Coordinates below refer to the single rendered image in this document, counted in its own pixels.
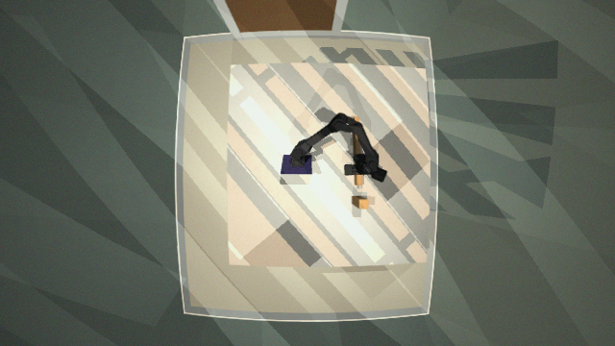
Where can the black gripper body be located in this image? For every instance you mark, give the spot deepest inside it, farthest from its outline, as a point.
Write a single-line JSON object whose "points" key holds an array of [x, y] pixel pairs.
{"points": [[349, 170]]}

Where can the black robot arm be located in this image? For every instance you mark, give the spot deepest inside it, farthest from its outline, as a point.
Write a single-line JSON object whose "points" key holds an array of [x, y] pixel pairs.
{"points": [[367, 163]]}

